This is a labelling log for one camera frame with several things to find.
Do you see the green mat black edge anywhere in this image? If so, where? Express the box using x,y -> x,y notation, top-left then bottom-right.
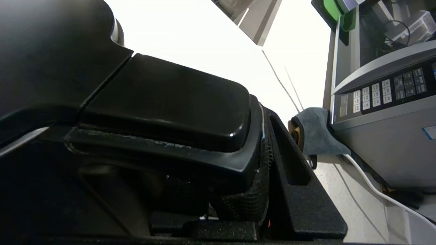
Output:
311,0 -> 358,46

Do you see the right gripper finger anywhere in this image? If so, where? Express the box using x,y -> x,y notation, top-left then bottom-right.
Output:
211,106 -> 348,240

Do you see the thin white cable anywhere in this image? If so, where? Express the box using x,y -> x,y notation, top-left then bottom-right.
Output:
262,50 -> 305,113

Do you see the thick white cable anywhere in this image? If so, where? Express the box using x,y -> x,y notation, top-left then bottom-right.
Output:
342,154 -> 436,223

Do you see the black electric kettle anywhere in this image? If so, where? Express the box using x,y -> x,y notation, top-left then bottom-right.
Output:
0,0 -> 265,245

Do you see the silver microwave oven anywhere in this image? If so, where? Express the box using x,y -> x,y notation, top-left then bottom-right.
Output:
322,0 -> 436,191

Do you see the dark grey cloth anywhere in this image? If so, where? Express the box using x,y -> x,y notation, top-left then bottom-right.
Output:
292,107 -> 351,156

